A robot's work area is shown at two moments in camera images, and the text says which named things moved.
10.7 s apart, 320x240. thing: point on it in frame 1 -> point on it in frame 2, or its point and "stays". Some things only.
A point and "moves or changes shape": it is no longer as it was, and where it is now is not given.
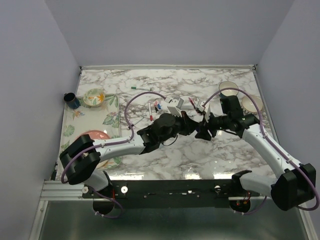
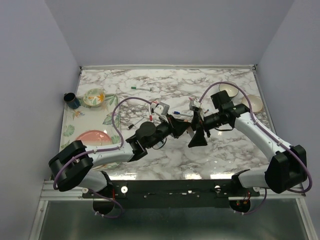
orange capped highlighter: [186, 107] moves or changes shape
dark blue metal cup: [71, 100] stays
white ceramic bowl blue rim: [226, 84] stays
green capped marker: [137, 88] stays
